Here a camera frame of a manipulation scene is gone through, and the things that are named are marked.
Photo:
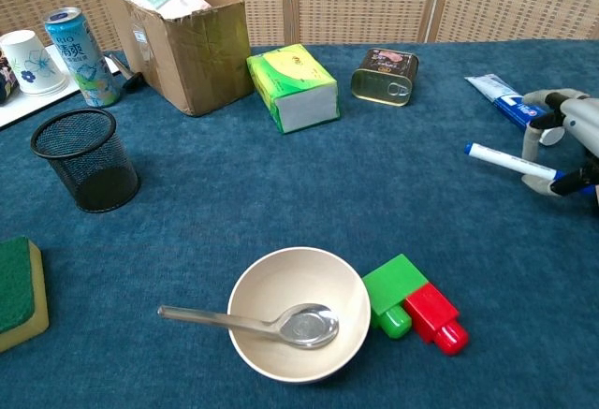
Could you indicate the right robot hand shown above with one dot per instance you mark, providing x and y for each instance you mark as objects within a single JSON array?
[{"x": 582, "y": 119}]

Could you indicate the blue marker pen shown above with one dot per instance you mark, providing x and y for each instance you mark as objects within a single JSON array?
[{"x": 501, "y": 156}]

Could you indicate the black mesh pen holder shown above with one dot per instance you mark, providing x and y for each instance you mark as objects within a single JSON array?
[{"x": 89, "y": 175}]

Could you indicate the blue white toothpaste tube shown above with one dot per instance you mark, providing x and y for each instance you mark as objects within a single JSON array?
[{"x": 496, "y": 91}]

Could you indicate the luncheon meat tin can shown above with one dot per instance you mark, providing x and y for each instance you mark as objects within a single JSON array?
[{"x": 388, "y": 77}]

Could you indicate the red toy block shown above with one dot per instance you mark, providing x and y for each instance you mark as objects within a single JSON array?
[{"x": 430, "y": 311}]

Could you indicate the wicker folding screen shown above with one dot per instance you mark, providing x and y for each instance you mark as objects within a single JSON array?
[{"x": 365, "y": 2}]

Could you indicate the green toy block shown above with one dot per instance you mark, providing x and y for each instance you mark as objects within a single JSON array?
[{"x": 390, "y": 282}]

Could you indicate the green tissue pack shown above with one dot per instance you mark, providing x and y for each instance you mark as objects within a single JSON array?
[{"x": 295, "y": 77}]

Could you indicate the beige bowl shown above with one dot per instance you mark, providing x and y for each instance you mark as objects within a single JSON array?
[{"x": 290, "y": 278}]

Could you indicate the metal spoon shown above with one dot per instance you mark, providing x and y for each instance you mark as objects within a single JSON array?
[{"x": 304, "y": 327}]

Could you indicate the blue table cloth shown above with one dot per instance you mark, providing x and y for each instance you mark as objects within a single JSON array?
[{"x": 234, "y": 194}]

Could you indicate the brown cardboard box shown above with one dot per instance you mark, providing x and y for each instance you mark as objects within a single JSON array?
[{"x": 196, "y": 67}]

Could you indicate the small metal tool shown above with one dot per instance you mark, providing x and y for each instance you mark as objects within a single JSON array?
[{"x": 124, "y": 74}]

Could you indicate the light blue drink can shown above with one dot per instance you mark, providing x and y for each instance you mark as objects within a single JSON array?
[{"x": 84, "y": 62}]

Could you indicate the white flowered paper cup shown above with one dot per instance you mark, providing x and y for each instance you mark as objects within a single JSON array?
[{"x": 33, "y": 65}]

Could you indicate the white flat board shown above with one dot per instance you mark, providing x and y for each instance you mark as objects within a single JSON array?
[{"x": 28, "y": 107}]

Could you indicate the black colourful snack pack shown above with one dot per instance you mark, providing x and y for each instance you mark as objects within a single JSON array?
[{"x": 7, "y": 81}]

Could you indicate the green yellow scouring sponge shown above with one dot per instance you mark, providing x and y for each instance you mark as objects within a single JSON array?
[{"x": 16, "y": 282}]

